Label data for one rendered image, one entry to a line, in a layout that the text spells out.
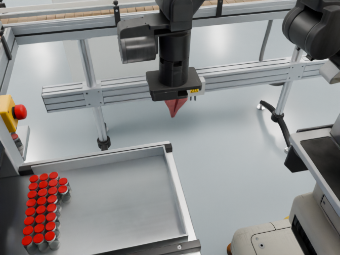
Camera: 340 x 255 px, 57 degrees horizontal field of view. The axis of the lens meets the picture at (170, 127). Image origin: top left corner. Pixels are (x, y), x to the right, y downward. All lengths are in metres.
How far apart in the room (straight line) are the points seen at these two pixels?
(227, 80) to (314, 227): 1.09
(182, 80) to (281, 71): 1.36
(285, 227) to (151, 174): 0.83
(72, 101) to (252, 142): 1.17
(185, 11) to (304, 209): 0.62
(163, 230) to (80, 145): 1.49
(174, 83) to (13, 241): 0.49
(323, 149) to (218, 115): 1.63
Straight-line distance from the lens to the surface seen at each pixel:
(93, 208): 0.79
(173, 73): 0.59
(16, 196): 0.87
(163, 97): 0.61
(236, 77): 1.82
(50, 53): 3.16
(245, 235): 1.44
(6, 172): 0.90
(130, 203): 0.78
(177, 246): 0.71
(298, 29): 0.69
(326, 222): 0.93
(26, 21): 1.52
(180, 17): 0.52
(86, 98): 1.71
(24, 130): 1.03
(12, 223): 0.83
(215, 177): 1.93
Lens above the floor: 1.54
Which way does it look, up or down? 44 degrees down
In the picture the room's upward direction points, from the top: straight up
